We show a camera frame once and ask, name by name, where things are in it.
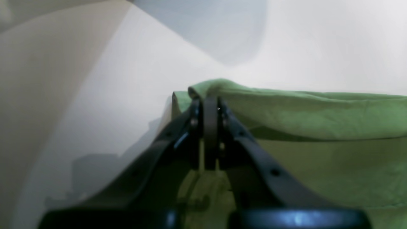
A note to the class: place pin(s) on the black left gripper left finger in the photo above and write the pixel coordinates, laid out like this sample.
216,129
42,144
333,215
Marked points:
144,195

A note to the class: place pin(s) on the green t-shirt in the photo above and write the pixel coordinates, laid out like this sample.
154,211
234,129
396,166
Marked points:
348,147

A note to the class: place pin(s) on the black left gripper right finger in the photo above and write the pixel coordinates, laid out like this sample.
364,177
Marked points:
266,195

